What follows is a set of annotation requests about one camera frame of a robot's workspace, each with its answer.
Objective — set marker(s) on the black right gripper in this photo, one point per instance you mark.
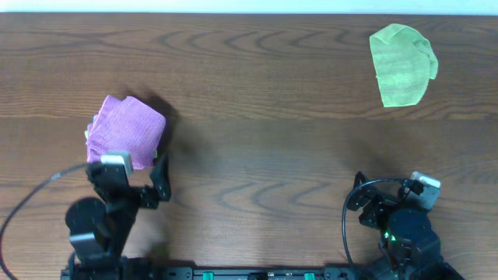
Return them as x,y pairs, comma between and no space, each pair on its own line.
380,206

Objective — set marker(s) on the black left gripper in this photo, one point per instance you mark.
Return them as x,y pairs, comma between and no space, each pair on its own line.
130,190

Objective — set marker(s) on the purple microfiber cloth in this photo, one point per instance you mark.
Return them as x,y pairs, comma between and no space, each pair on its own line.
128,125

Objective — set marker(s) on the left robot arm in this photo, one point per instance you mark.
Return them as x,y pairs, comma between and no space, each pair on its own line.
99,227

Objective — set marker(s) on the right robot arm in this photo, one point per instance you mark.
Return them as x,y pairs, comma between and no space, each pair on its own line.
398,209

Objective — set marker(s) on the light green crumpled cloth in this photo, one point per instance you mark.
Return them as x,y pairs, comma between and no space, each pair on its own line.
404,63

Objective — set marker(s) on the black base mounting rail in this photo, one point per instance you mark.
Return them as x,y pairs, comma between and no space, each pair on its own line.
185,273

